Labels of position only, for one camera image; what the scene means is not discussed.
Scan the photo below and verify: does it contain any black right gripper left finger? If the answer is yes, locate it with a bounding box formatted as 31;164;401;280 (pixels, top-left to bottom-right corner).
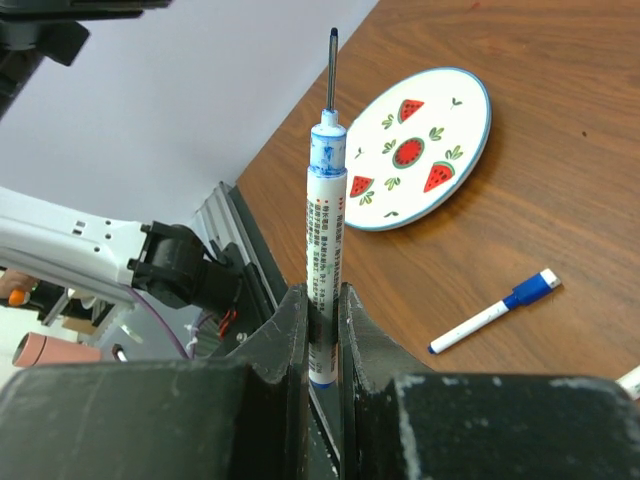
1;285;308;479

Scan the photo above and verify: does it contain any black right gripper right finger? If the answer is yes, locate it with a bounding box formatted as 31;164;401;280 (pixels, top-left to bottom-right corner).
338;284;639;479

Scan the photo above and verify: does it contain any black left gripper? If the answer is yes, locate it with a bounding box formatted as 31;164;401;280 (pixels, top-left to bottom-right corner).
1;0;172;114

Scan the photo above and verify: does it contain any white pen blue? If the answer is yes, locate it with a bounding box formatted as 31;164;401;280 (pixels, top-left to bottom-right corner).
428;300;509;354

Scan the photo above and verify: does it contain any blue pen cap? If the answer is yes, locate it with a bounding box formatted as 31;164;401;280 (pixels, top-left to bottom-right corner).
503;268;562;310

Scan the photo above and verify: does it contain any purple capped pen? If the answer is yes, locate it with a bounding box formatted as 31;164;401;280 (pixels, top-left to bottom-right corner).
305;27;347;389

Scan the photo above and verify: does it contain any white pen green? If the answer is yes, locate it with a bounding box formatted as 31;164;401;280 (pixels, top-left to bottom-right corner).
616;365;640;401

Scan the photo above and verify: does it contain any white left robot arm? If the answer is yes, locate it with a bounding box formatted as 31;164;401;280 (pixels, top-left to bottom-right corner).
1;1;260;320

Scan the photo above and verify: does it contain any watermelon pattern plate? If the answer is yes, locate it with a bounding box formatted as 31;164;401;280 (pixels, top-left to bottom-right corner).
346;67;492;231

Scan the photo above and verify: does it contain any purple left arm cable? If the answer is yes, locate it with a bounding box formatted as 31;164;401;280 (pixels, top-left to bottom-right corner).
127;287;211;361

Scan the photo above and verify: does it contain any aluminium frame rail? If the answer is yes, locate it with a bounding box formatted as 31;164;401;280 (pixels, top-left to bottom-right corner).
39;180;281;346

